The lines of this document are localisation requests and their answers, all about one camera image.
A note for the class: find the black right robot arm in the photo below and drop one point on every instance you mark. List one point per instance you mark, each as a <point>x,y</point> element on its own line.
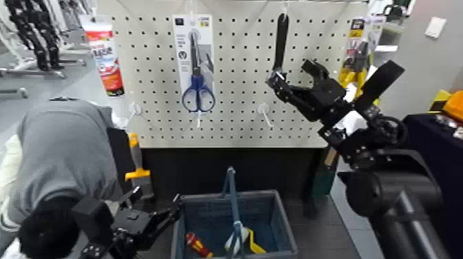
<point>398,195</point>

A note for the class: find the red yellow screwdriver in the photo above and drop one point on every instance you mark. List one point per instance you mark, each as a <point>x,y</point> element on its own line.
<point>195,244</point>

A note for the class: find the hanging carded tool package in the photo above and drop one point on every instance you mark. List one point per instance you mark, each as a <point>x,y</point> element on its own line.
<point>377,32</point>

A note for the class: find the white pegboard hook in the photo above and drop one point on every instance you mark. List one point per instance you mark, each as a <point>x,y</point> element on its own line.
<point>284,9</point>
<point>263,108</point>
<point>191,11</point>
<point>198,117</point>
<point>134,108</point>

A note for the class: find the white and yellow tool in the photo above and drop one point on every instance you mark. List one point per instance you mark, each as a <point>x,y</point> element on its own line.
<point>240,240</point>

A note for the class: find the white block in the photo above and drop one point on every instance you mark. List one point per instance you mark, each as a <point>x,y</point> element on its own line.
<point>352,123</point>

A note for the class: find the yellow box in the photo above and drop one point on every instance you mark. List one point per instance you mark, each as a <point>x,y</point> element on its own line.
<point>438,101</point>

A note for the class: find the black stand base panel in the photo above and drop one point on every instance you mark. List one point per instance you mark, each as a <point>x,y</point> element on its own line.
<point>217,170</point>

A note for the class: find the black white humanoid robot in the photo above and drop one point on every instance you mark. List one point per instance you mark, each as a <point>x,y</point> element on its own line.
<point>34,32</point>

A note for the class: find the black adjustable wrench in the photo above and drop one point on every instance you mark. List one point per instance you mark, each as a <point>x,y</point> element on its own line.
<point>281,39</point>

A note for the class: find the orange rounded object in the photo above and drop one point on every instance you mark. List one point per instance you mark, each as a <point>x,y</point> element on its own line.
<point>455,106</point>

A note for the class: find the white wall plate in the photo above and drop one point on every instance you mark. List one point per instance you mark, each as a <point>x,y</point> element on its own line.
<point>435,28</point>

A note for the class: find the blue scissors on white card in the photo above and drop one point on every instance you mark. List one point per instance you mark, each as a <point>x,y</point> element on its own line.
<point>197,90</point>

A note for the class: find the person in grey sweater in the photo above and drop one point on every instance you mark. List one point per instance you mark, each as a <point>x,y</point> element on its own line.
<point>65,152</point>

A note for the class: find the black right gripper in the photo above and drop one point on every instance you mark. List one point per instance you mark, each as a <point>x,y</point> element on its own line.
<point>325,101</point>

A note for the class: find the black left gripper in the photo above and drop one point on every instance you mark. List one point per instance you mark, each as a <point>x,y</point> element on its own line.
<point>135,228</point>

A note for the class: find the white perforated pegboard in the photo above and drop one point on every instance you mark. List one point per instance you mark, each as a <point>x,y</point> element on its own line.
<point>237,77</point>

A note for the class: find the grey metal stand rail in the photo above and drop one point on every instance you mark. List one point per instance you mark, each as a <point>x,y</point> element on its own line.
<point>32,72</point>

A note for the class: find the yellow pliers on card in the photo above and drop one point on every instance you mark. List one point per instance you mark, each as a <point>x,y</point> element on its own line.
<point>356,58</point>

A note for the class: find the white red sealant tube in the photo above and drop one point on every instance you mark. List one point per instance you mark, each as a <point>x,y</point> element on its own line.
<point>105,54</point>

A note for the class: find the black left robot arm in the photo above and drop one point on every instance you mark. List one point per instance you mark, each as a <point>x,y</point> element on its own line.
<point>97,251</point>

